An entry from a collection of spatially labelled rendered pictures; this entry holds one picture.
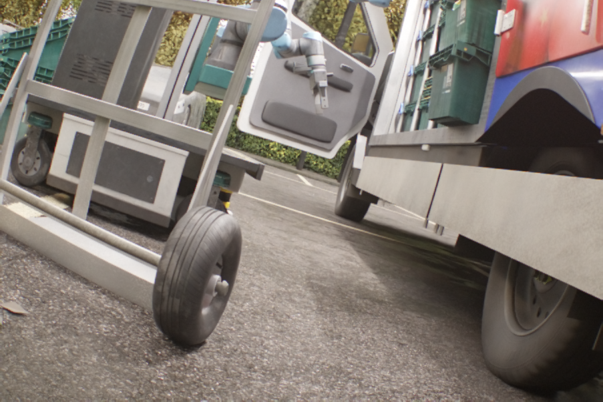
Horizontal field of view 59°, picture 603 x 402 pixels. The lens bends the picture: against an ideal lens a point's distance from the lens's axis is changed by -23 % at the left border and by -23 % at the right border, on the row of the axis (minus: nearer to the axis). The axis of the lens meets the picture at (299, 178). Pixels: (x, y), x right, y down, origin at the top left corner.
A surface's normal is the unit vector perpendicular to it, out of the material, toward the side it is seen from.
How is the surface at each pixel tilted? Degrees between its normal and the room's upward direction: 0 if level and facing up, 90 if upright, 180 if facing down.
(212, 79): 90
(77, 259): 90
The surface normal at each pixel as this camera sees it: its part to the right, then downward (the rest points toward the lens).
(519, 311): 0.11, -0.85
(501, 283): -0.73, -0.48
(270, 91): 0.41, 0.15
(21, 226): -0.16, -0.02
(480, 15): 0.01, 0.14
